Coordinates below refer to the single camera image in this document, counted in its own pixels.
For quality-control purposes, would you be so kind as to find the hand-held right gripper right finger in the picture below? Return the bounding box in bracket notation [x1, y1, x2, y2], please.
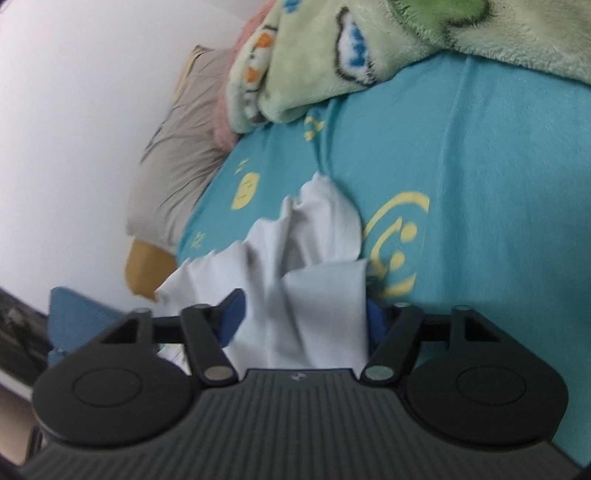
[360, 302, 505, 384]

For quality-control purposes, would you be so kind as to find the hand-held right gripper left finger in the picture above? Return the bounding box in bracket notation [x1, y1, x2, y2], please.
[96, 289, 247, 384]

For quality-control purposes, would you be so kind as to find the white garment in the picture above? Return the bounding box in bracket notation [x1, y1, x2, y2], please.
[154, 172, 371, 370]

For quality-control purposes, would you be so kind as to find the blue smiley print bedsheet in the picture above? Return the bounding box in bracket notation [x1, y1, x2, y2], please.
[176, 50, 591, 467]

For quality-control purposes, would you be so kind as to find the blue chair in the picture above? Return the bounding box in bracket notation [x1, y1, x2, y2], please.
[46, 286, 130, 368]

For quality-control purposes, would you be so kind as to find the beige pillow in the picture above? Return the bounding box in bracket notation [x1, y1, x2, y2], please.
[126, 44, 241, 253]

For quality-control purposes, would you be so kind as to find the pink cloth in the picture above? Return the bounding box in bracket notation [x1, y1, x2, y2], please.
[211, 7, 271, 153]

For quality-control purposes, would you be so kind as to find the dark shelf unit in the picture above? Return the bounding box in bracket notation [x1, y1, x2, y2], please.
[0, 286, 52, 384]

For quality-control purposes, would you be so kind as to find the green cartoon fleece blanket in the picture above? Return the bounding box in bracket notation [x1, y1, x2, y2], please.
[224, 0, 591, 136]

